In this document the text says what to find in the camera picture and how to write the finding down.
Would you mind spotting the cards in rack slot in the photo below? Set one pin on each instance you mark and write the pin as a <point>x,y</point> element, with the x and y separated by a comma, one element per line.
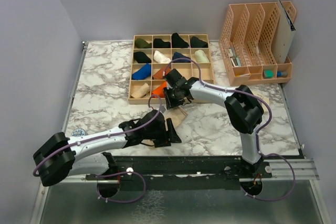
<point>238,69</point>

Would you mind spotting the grey folder in rack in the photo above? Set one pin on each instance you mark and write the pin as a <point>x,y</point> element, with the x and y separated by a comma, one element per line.
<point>285,31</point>

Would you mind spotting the olive green rolled cloth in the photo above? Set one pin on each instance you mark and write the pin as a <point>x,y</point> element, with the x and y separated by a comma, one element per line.
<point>142,44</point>

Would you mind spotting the orange rolled cloth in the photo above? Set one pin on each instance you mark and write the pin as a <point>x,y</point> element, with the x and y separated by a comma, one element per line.
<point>160,90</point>

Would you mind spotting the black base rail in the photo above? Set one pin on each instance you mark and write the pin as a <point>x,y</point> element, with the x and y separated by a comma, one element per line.
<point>138,182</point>

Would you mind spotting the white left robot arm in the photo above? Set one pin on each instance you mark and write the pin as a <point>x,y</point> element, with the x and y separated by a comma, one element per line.
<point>61,156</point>

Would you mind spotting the blue grey cylinder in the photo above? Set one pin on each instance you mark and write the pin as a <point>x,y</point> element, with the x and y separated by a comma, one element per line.
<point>282,74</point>

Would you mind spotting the black rolled cloth left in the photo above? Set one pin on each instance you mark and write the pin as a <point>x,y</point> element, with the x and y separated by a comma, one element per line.
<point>141,57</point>

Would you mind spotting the pink file organizer rack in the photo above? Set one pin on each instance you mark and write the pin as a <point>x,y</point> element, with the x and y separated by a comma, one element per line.
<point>250,29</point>

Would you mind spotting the wooden compartment tray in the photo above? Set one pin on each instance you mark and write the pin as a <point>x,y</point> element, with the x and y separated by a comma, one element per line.
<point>207,71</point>

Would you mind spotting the blue rolled cloth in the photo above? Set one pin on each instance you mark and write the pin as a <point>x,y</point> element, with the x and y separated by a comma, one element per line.
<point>143,73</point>

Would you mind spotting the navy rolled cloth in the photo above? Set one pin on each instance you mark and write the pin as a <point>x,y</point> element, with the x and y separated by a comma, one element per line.
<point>180,58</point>

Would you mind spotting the dark green rolled cloth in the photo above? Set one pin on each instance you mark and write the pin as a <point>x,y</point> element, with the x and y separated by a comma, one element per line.
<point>195,42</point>

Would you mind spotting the beige boxer underwear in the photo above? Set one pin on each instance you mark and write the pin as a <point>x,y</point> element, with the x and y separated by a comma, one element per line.
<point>177,117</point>

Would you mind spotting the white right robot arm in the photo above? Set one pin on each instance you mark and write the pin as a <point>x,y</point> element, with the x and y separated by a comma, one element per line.
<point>244,110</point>

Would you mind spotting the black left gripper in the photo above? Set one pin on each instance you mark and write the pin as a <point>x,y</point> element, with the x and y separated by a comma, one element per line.
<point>173,137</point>

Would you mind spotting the white rolled cloth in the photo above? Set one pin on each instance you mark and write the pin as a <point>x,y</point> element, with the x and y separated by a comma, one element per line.
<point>160,58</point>

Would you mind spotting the black rolled cloth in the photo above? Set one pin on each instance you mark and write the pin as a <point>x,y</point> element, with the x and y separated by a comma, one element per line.
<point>160,43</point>
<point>178,42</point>
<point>141,57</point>

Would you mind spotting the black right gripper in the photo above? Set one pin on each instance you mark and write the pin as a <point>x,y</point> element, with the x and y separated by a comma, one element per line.
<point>170,104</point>

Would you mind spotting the beige rolled cloth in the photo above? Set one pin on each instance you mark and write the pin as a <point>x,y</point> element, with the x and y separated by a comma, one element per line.
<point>141,91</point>

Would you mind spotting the brown rolled cloth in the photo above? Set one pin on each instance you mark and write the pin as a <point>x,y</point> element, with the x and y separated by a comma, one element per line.
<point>157,72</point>

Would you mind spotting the pale green rolled cloth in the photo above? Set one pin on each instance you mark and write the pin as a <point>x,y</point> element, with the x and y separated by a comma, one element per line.
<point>201,57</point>

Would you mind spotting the cream folded underwear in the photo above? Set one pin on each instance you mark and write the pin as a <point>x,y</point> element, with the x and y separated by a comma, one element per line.
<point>261,95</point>

